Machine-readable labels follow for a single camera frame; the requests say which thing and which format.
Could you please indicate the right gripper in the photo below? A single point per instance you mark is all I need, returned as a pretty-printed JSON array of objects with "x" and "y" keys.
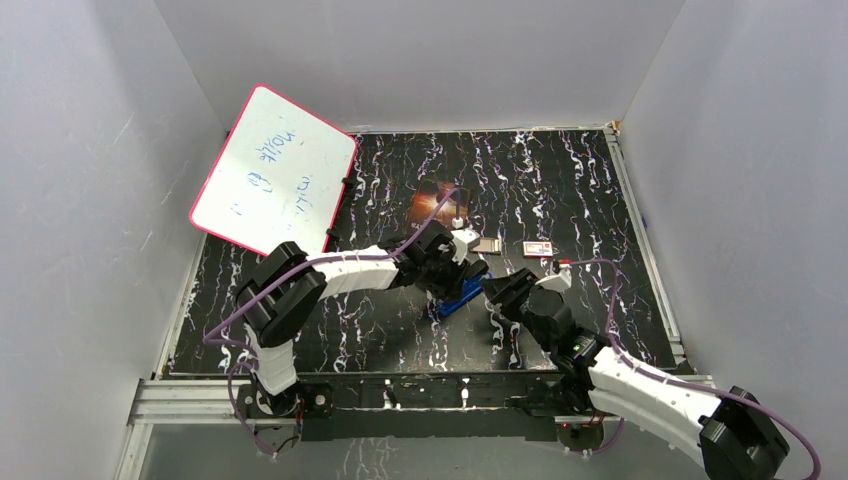
[{"x": 509, "y": 289}]

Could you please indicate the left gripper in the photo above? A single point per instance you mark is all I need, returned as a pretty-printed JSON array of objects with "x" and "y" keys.
[{"x": 452, "y": 289}]

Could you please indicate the red staples box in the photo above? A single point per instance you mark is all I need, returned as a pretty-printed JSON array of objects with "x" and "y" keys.
[{"x": 540, "y": 249}]

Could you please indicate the staples box tray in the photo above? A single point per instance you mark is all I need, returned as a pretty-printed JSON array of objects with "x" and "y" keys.
[{"x": 488, "y": 245}]

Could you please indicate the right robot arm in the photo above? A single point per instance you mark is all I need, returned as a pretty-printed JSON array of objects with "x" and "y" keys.
[{"x": 727, "y": 433}]

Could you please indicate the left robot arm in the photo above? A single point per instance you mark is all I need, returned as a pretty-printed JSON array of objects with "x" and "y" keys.
[{"x": 287, "y": 286}]

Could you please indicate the three days to see book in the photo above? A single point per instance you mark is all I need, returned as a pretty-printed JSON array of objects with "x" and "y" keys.
[{"x": 433, "y": 195}]

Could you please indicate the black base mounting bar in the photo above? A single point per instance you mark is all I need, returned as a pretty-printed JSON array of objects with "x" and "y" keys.
[{"x": 532, "y": 405}]

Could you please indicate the pink framed whiteboard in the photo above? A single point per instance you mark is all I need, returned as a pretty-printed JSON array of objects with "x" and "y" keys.
[{"x": 278, "y": 177}]

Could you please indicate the aluminium frame rail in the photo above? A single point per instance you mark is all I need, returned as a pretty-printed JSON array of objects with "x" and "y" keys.
[{"x": 187, "y": 429}]

